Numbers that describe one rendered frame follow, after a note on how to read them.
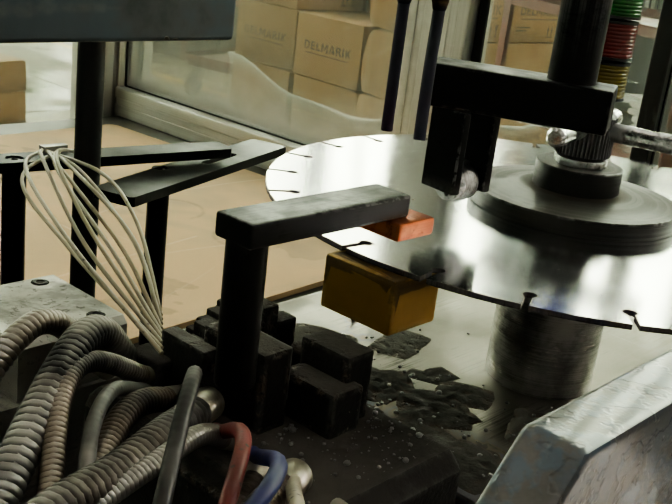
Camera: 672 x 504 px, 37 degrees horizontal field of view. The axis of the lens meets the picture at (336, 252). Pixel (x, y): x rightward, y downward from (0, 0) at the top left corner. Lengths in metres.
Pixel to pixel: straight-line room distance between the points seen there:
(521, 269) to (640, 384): 0.22
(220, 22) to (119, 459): 0.33
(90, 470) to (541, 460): 0.18
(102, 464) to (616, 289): 0.23
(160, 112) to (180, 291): 0.65
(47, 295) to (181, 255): 0.47
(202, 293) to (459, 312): 0.31
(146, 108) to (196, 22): 0.96
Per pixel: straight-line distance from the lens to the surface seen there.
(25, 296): 0.53
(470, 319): 0.66
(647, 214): 0.54
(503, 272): 0.44
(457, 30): 1.14
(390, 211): 0.41
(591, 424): 0.21
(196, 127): 1.46
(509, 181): 0.55
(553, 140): 0.51
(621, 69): 0.84
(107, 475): 0.34
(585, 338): 0.56
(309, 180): 0.54
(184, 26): 0.59
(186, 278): 0.94
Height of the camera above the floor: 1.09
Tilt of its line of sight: 19 degrees down
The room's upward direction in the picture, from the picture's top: 7 degrees clockwise
